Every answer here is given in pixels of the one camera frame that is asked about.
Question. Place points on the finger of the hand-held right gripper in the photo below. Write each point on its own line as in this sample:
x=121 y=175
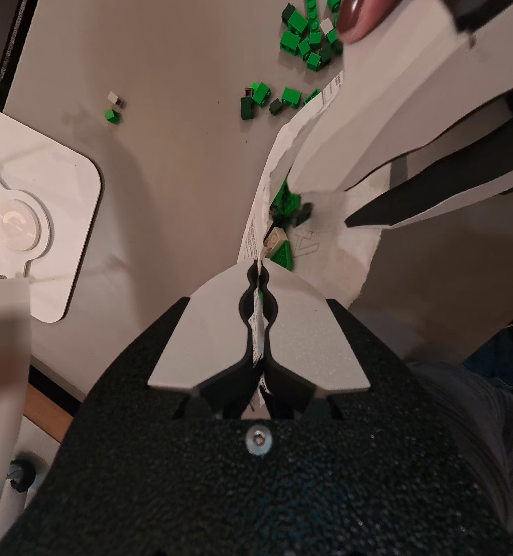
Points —
x=456 y=191
x=404 y=100

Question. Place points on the white paper bag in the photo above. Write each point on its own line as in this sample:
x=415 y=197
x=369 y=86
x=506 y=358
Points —
x=343 y=256

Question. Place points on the small green toy block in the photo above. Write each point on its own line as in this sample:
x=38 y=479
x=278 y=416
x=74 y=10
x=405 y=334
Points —
x=112 y=116

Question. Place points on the pile of green toy bricks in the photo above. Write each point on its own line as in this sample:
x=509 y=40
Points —
x=289 y=41
x=282 y=256

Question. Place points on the person's grey striped garment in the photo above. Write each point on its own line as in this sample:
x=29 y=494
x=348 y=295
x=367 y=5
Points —
x=491 y=456

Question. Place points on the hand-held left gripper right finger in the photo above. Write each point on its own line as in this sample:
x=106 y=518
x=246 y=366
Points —
x=313 y=343

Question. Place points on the person's blue jeans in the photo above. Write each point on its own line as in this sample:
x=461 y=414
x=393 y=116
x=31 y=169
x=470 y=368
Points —
x=508 y=360

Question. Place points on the black edge strip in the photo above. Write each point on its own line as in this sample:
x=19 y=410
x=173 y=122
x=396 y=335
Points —
x=15 y=43

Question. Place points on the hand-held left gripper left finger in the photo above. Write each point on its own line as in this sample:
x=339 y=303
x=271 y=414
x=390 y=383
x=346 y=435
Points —
x=204 y=339

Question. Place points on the grey desk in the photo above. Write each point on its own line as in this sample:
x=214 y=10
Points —
x=174 y=173

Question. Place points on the person's right hand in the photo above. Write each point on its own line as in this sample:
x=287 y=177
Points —
x=382 y=11

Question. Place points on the small white toy block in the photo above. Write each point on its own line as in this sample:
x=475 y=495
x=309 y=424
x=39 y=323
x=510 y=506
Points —
x=116 y=99

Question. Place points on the white stand base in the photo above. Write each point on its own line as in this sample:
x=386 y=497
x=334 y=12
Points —
x=65 y=173

